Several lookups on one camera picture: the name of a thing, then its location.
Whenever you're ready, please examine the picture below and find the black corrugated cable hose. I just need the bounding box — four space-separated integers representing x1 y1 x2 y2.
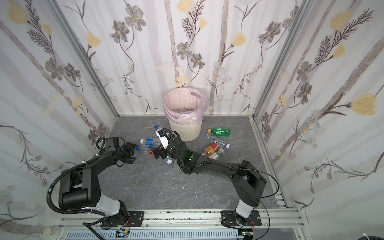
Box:
46 161 100 215

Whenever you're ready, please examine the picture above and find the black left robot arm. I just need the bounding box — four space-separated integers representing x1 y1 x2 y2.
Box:
46 137 140 228

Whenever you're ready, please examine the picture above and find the cream plastic waste bin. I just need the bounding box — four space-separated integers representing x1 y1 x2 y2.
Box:
169 121 203 142

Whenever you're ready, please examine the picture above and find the green bottle yellow cap right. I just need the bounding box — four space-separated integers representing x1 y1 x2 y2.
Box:
208 127 231 136

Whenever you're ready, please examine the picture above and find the clear crushed bottle white cap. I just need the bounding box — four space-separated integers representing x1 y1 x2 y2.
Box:
205 134 230 149

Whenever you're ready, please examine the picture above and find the clear bottle green white label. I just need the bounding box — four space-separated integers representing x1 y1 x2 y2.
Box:
209 148 225 160

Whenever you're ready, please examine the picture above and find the clear bottle blue cap left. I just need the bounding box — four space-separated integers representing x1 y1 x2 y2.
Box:
135 145 153 155

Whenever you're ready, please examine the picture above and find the pink bin liner bag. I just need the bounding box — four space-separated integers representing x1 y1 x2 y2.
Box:
163 88 209 126

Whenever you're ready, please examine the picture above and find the blue label bottle white cap left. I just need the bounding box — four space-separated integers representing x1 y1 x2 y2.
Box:
140 137 161 147

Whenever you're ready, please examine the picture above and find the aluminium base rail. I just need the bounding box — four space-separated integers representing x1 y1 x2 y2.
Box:
56 208 310 240

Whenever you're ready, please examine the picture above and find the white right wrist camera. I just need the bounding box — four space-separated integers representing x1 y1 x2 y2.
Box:
156 128 169 149

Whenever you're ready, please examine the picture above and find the white slotted cable duct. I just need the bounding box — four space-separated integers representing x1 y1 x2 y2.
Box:
65 229 244 240

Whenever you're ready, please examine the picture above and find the red yellow label tea bottle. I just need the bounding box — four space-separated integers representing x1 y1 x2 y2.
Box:
204 142 220 157

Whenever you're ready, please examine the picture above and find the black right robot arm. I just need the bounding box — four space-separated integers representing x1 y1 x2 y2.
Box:
151 125 267 227

